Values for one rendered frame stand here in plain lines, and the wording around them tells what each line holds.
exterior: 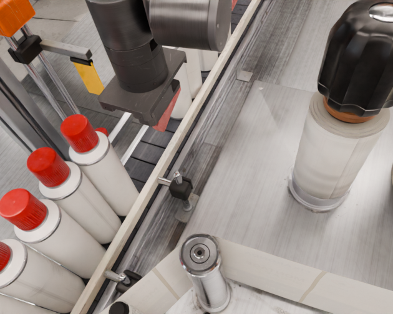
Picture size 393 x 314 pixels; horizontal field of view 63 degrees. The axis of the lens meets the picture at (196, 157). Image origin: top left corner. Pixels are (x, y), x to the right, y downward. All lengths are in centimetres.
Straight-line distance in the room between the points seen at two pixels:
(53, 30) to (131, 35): 250
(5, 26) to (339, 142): 37
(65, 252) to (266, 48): 64
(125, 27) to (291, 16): 69
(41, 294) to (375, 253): 43
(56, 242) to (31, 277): 4
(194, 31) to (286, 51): 57
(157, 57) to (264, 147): 30
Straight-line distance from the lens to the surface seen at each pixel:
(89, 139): 40
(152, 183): 52
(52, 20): 293
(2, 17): 40
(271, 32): 90
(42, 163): 38
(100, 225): 48
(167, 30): 29
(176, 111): 61
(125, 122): 54
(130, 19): 31
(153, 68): 35
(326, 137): 39
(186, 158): 58
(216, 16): 27
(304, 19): 94
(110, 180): 45
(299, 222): 52
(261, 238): 50
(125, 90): 37
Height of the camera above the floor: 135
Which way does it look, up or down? 56 degrees down
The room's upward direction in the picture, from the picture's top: 12 degrees counter-clockwise
